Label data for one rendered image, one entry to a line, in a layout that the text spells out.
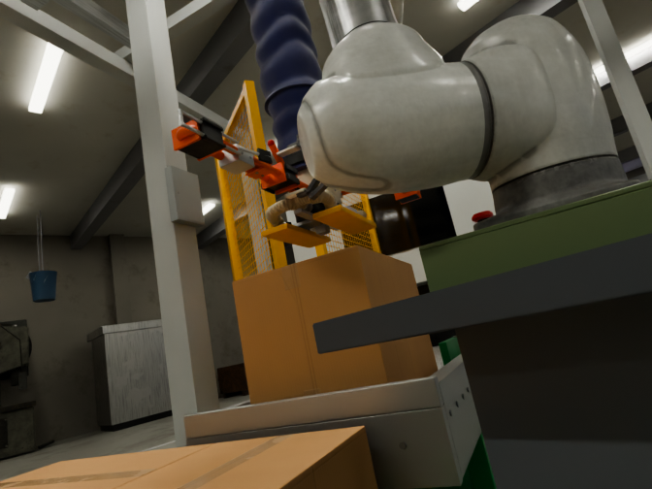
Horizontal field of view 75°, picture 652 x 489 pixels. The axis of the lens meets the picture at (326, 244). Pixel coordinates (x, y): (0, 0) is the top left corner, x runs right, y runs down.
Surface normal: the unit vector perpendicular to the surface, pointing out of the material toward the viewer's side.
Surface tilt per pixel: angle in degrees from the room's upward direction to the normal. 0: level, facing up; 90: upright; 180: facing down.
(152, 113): 90
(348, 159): 136
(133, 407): 90
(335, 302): 90
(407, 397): 90
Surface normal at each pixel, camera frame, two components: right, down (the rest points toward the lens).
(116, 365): 0.65, -0.29
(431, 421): -0.44, -0.12
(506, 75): -0.01, -0.29
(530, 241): -0.74, 0.00
